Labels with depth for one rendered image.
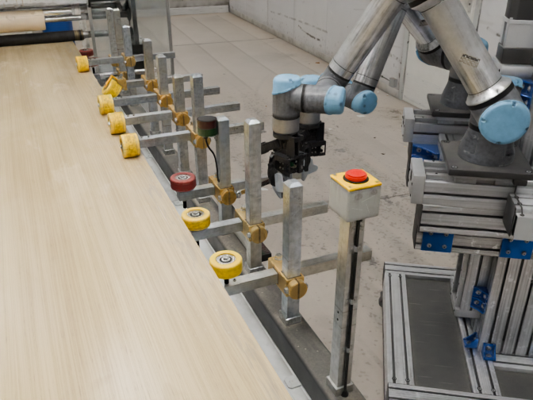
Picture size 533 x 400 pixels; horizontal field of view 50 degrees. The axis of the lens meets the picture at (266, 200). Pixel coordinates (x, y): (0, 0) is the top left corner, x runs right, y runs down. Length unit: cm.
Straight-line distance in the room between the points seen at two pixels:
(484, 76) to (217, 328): 85
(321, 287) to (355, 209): 182
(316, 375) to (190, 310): 34
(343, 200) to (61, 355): 61
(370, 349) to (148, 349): 151
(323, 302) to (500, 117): 154
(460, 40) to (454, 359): 122
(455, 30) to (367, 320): 158
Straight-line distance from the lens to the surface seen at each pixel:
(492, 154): 166
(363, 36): 158
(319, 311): 270
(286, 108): 153
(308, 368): 140
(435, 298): 252
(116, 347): 118
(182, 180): 180
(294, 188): 130
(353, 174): 105
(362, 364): 246
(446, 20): 144
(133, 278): 136
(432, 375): 216
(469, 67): 146
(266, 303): 158
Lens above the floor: 166
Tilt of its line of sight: 27 degrees down
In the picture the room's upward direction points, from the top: straight up
